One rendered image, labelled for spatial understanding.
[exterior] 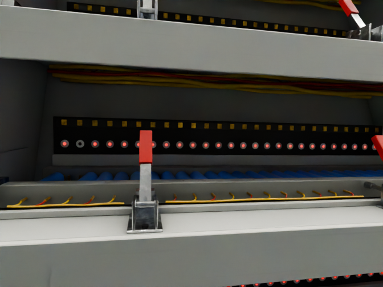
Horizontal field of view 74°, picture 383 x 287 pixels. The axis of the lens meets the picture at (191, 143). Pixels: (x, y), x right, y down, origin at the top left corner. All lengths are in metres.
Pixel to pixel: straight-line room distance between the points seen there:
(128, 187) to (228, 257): 0.12
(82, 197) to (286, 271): 0.20
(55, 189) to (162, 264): 0.13
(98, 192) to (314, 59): 0.27
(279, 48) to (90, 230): 0.25
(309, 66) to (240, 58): 0.08
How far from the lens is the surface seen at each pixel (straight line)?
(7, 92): 0.37
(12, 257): 0.23
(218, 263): 0.23
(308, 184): 0.33
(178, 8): 0.57
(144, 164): 0.23
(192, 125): 0.39
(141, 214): 0.24
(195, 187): 0.28
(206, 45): 0.28
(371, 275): 0.51
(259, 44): 0.30
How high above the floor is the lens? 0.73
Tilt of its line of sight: 16 degrees up
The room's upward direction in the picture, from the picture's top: 2 degrees counter-clockwise
